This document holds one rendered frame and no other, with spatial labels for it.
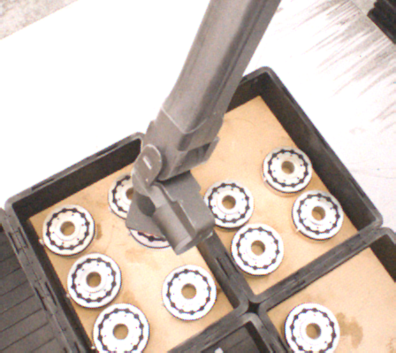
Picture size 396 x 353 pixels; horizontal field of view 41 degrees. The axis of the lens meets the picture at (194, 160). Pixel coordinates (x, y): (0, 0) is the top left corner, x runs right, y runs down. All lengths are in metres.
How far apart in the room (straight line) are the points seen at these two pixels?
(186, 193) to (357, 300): 0.55
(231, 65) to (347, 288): 0.67
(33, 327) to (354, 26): 1.09
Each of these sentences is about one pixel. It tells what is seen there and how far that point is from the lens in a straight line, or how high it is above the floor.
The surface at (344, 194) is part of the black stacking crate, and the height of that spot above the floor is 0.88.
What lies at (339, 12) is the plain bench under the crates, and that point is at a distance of 1.56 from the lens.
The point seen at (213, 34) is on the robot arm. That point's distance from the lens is 0.54.
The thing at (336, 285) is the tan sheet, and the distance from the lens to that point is 1.11.
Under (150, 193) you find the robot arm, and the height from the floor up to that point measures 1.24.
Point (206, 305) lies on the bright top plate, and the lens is 1.03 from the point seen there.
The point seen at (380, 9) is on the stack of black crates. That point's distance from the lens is 2.12.
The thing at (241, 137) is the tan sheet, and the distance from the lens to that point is 1.17.
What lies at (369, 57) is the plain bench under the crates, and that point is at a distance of 1.50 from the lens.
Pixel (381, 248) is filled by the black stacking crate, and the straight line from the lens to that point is 1.11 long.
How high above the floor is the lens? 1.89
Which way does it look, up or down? 68 degrees down
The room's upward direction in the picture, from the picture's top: 4 degrees clockwise
